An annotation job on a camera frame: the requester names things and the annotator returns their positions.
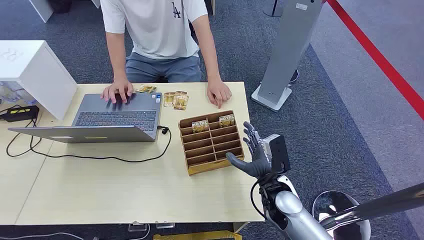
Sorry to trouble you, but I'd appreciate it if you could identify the round chrome base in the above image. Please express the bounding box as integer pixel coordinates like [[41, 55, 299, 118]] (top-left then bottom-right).
[[312, 190, 372, 240]]

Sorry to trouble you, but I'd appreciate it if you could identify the grey kiosk stand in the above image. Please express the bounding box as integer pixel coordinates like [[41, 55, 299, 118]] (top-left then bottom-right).
[[251, 0, 324, 113]]

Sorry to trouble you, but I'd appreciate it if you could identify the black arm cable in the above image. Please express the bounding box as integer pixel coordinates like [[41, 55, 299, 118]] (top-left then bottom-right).
[[250, 178, 267, 220]]

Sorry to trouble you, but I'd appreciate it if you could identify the person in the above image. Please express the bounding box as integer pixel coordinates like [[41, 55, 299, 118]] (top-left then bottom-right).
[[100, 0, 233, 110]]

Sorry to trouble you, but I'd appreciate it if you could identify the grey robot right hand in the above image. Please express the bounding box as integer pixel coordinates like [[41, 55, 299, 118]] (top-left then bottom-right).
[[225, 121, 273, 179]]

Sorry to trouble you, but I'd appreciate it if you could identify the white cabinet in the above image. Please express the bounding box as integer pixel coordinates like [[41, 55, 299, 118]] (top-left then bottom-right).
[[0, 40, 79, 121]]

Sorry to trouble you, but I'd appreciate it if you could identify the wooden card holder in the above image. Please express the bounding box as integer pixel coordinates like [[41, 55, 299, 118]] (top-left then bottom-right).
[[178, 110, 245, 176]]

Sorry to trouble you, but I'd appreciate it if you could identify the white floor cable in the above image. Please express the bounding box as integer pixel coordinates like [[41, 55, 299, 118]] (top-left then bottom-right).
[[0, 231, 85, 240]]

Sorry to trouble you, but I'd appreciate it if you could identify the black stanchion base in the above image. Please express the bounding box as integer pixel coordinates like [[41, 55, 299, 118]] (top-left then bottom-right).
[[263, 0, 286, 18]]

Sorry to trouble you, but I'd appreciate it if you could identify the white hanging cable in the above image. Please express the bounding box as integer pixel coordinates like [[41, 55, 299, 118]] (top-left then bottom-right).
[[127, 224, 152, 240]]

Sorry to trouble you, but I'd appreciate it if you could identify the clear plastic bottles pack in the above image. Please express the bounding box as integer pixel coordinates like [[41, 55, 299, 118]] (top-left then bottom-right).
[[0, 81, 38, 106]]

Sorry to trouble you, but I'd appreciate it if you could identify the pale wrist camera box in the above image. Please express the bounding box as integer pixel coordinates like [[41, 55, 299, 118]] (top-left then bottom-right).
[[261, 134, 291, 175]]

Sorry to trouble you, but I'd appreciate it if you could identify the person's left hand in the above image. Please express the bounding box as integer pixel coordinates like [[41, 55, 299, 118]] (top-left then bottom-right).
[[206, 77, 233, 110]]

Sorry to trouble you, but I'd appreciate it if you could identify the black laptop power cable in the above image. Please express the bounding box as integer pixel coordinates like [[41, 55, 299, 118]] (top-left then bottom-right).
[[5, 117, 172, 164]]

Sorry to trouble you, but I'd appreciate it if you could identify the grey laptop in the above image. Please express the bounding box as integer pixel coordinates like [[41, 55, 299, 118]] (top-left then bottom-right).
[[8, 92, 163, 144]]

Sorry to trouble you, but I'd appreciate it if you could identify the dark grey bar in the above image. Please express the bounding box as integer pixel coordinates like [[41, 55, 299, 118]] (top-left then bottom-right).
[[319, 182, 424, 231]]

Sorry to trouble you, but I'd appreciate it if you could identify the yellow flat object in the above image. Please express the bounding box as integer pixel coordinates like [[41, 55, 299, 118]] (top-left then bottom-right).
[[152, 230, 243, 240]]

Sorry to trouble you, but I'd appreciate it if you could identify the white furniture piece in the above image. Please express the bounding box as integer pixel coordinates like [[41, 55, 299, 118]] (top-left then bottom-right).
[[28, 0, 55, 23]]

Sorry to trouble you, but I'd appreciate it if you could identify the red barrier belt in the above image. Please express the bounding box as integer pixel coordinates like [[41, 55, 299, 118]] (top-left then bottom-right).
[[326, 0, 424, 122]]

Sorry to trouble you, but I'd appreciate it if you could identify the black power adapter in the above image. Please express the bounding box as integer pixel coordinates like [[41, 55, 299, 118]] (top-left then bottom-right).
[[0, 105, 40, 123]]

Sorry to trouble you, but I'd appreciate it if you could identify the person's right hand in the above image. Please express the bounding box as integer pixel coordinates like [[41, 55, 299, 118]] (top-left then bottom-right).
[[100, 78, 134, 105]]

